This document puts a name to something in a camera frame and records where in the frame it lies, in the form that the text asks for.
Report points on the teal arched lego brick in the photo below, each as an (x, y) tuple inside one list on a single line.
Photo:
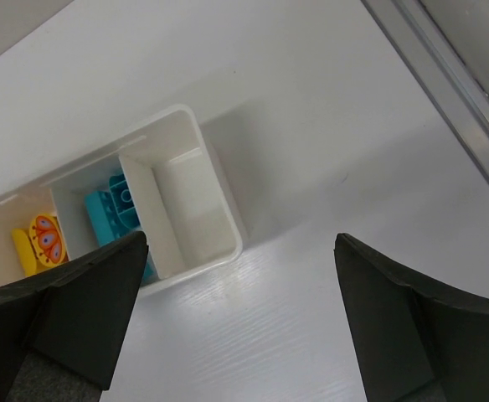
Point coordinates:
[(123, 202)]

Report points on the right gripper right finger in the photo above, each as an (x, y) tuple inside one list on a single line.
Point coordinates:
[(415, 338)]

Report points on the aluminium rail right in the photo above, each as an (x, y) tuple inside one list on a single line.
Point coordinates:
[(445, 45)]

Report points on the large white divided container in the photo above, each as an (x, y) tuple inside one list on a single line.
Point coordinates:
[(183, 200)]

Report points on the teal lego brick stack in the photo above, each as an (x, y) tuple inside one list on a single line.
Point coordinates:
[(103, 218)]

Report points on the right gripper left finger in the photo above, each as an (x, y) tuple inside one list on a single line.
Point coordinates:
[(61, 331)]

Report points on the yellow lego in container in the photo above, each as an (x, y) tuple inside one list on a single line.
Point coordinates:
[(25, 252)]

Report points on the butterfly printed yellow lego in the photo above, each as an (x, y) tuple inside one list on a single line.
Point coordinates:
[(47, 241)]

